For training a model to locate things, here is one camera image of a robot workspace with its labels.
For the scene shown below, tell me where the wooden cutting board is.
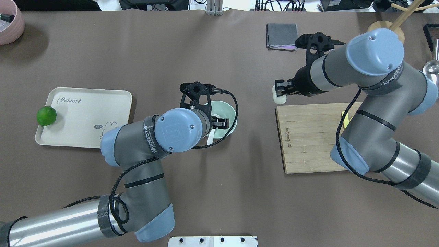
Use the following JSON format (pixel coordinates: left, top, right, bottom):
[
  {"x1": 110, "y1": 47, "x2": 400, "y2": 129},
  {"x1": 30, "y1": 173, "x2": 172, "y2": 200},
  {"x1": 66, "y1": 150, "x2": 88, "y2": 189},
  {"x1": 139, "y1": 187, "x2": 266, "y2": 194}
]
[{"x1": 275, "y1": 103, "x2": 348, "y2": 174}]

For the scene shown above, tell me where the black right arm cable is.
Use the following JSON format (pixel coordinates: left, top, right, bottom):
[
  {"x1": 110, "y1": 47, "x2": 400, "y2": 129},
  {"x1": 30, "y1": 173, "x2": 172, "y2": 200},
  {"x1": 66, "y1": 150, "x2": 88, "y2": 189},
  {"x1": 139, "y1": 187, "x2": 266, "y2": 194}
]
[{"x1": 335, "y1": 89, "x2": 439, "y2": 210}]

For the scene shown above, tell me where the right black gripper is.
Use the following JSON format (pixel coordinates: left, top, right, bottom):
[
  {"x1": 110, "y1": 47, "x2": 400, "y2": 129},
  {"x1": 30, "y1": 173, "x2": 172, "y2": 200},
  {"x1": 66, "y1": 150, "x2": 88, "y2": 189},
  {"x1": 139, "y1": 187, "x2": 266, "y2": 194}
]
[{"x1": 275, "y1": 66, "x2": 314, "y2": 96}]

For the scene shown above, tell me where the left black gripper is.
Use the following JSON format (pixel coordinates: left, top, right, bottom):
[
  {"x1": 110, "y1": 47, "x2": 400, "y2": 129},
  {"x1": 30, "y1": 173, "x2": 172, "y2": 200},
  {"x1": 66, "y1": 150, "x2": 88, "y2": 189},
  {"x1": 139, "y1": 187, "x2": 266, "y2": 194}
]
[{"x1": 210, "y1": 116, "x2": 229, "y2": 129}]

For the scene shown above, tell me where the metal bracket at table edge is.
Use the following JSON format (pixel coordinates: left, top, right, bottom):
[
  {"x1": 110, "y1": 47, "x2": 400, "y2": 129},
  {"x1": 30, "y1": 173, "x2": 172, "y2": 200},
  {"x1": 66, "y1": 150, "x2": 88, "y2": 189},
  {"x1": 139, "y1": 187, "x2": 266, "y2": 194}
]
[{"x1": 206, "y1": 0, "x2": 223, "y2": 16}]

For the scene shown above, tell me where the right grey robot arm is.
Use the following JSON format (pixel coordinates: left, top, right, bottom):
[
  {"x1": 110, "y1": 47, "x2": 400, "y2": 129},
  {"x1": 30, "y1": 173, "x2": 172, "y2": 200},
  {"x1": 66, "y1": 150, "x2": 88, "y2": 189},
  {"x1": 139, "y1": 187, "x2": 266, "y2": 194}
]
[{"x1": 274, "y1": 28, "x2": 439, "y2": 209}]

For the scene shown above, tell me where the green lime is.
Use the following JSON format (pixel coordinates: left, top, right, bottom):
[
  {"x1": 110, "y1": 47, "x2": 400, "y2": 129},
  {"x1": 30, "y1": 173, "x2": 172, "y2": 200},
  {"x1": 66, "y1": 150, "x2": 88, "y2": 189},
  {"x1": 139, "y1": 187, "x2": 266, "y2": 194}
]
[{"x1": 36, "y1": 106, "x2": 57, "y2": 126}]

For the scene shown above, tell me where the cream rectangular tray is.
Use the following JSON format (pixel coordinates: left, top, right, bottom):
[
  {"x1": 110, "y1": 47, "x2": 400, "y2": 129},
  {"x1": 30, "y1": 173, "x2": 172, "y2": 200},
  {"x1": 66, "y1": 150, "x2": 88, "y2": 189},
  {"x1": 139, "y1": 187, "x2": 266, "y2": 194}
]
[{"x1": 35, "y1": 87, "x2": 133, "y2": 148}]

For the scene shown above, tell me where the pink ribbed bowl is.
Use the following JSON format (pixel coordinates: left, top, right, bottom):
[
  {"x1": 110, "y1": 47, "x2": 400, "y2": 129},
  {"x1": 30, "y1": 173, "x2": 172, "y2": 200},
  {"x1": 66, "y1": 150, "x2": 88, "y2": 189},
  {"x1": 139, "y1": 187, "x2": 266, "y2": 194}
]
[{"x1": 0, "y1": 0, "x2": 25, "y2": 45}]

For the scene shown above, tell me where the white control box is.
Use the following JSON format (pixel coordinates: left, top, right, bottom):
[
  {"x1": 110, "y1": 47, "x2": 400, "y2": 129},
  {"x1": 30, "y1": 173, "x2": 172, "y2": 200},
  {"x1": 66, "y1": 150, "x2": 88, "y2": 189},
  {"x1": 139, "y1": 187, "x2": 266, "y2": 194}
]
[{"x1": 167, "y1": 235, "x2": 258, "y2": 247}]

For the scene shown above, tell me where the mint green bowl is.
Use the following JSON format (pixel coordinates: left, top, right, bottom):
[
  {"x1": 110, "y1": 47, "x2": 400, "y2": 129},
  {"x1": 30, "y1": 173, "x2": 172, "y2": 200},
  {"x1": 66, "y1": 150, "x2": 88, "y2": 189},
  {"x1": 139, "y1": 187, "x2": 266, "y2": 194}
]
[{"x1": 211, "y1": 101, "x2": 236, "y2": 139}]

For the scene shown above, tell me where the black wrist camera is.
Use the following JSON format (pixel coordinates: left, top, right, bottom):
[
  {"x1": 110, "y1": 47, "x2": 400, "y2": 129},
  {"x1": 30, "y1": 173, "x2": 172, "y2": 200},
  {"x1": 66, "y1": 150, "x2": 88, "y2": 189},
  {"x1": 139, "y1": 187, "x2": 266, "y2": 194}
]
[
  {"x1": 180, "y1": 81, "x2": 215, "y2": 117},
  {"x1": 295, "y1": 32, "x2": 345, "y2": 66}
]

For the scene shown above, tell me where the shiny metal cup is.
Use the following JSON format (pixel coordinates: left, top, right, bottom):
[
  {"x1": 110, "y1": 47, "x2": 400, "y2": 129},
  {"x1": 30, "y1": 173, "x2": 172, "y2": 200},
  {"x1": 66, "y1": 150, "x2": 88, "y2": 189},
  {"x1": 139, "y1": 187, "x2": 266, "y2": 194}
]
[{"x1": 422, "y1": 39, "x2": 439, "y2": 86}]

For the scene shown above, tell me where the wooden mug tree stand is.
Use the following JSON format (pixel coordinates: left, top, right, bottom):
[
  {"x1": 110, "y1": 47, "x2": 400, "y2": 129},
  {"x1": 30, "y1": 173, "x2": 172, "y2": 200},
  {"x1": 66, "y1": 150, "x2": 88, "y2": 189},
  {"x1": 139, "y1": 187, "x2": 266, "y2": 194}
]
[{"x1": 367, "y1": 0, "x2": 439, "y2": 43}]

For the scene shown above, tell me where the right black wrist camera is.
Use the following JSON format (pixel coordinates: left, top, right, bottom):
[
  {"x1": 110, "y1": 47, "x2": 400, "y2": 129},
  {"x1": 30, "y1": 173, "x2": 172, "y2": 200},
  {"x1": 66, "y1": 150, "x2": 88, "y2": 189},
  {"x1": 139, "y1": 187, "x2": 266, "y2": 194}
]
[{"x1": 295, "y1": 32, "x2": 345, "y2": 66}]

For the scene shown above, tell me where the white ceramic spoon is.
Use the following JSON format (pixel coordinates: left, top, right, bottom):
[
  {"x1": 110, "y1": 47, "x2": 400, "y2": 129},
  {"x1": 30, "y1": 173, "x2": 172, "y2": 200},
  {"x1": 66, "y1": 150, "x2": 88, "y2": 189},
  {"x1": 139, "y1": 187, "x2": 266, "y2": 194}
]
[{"x1": 206, "y1": 128, "x2": 218, "y2": 145}]

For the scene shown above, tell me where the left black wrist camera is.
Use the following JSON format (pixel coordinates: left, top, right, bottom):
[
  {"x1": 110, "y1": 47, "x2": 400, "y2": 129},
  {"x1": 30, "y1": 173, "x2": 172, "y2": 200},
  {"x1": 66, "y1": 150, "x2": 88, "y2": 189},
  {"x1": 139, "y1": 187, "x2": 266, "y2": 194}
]
[{"x1": 180, "y1": 81, "x2": 215, "y2": 117}]

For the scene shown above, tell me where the yellow plastic knife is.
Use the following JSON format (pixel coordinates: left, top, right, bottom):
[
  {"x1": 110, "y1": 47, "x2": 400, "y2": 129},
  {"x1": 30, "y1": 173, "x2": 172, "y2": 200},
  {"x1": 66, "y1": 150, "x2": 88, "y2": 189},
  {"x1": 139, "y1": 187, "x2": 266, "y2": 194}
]
[{"x1": 341, "y1": 111, "x2": 350, "y2": 129}]

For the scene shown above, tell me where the folded grey cloth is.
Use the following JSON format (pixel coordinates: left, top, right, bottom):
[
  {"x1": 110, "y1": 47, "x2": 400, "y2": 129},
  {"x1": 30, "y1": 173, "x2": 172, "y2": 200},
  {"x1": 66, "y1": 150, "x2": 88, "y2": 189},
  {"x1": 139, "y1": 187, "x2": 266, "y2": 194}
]
[{"x1": 265, "y1": 23, "x2": 298, "y2": 51}]

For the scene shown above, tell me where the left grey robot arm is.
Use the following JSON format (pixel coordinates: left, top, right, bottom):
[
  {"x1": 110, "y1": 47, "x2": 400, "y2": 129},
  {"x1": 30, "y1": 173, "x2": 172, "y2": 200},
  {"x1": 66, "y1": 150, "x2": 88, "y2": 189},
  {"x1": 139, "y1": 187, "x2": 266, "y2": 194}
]
[{"x1": 1, "y1": 108, "x2": 229, "y2": 247}]

